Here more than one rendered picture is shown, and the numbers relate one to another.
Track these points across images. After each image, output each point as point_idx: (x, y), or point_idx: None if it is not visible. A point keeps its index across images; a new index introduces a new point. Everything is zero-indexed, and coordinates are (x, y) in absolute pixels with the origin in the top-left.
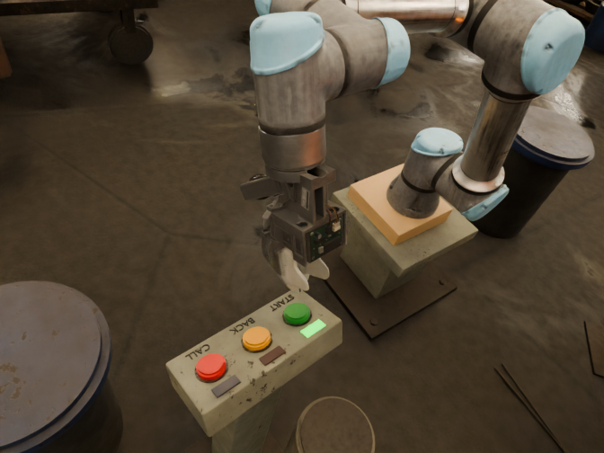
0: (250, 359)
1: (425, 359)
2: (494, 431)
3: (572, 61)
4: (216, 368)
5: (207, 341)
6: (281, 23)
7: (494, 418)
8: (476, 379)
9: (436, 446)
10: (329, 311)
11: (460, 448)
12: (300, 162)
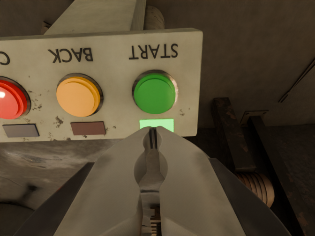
0: (60, 116)
1: (307, 2)
2: (277, 66)
3: None
4: (6, 114)
5: (7, 46)
6: None
7: (286, 61)
8: (311, 38)
9: (244, 51)
10: (196, 114)
11: (252, 60)
12: None
